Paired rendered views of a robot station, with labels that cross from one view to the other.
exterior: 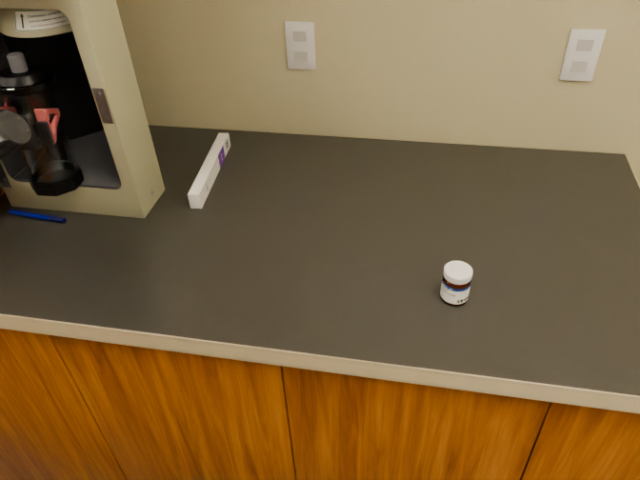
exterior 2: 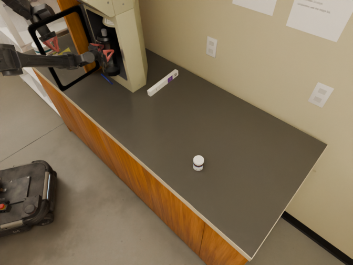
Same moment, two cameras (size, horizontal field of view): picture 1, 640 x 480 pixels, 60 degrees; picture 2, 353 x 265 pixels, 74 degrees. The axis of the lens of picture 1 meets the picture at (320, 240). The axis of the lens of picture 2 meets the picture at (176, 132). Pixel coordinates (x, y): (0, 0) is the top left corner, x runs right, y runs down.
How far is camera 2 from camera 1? 55 cm
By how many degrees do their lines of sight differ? 25
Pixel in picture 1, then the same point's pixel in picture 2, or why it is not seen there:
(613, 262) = (267, 185)
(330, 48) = (221, 51)
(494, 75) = (281, 88)
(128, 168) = (128, 75)
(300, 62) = (210, 53)
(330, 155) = (207, 93)
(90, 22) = (120, 28)
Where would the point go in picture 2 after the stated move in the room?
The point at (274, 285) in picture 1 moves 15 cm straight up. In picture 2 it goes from (149, 134) to (146, 114)
